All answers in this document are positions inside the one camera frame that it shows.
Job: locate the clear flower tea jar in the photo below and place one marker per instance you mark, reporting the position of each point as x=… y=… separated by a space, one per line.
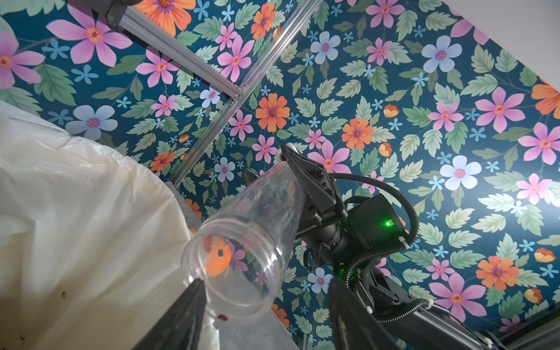
x=259 y=225

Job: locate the orange plush toy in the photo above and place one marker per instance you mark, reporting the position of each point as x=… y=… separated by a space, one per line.
x=219 y=256

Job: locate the white plastic bin liner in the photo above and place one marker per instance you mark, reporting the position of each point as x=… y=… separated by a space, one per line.
x=90 y=241

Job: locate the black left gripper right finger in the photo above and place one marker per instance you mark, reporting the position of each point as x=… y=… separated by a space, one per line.
x=353 y=327

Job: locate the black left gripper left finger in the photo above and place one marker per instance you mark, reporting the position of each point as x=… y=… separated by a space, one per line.
x=180 y=327

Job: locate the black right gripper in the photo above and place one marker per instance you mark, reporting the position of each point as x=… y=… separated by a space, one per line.
x=323 y=216

